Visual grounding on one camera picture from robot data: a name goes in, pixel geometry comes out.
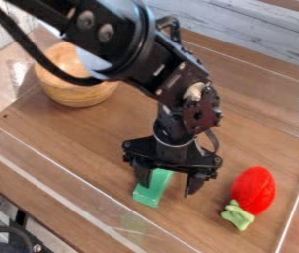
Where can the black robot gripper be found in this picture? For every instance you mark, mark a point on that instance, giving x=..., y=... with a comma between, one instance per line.
x=147, y=154

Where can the green rectangular block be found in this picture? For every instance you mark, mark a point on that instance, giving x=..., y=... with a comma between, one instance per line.
x=150, y=195

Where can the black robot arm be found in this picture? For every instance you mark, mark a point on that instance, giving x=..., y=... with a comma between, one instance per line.
x=140, y=47

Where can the brown wooden bowl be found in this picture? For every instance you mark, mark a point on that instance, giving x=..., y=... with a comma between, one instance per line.
x=65, y=93

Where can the red plush strawberry toy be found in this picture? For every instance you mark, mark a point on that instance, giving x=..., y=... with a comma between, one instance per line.
x=252, y=195

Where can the clear acrylic tray wall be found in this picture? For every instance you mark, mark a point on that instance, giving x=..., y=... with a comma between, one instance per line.
x=64, y=175

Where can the black clamp with cable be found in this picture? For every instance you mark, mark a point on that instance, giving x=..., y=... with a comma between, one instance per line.
x=16, y=239

